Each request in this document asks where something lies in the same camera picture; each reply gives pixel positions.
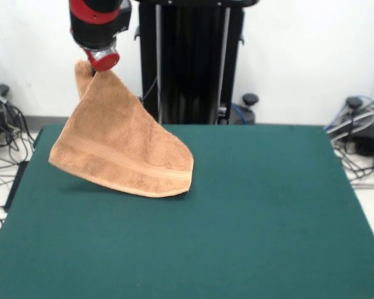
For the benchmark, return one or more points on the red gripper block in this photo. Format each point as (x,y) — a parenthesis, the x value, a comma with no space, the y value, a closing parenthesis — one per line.
(107,62)

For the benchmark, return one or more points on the tan terry towel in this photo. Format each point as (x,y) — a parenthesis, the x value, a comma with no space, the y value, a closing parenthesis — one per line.
(118,149)

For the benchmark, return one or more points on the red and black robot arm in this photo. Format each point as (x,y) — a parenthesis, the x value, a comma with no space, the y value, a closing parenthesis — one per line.
(93,25)

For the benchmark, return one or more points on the dark green table cloth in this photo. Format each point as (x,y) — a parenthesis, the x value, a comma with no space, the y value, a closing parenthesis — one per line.
(267,187)

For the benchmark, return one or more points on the grey floor stand base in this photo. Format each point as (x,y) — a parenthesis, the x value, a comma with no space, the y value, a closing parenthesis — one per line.
(365,138)

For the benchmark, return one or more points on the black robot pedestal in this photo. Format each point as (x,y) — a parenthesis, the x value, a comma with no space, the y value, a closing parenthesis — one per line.
(189,62)

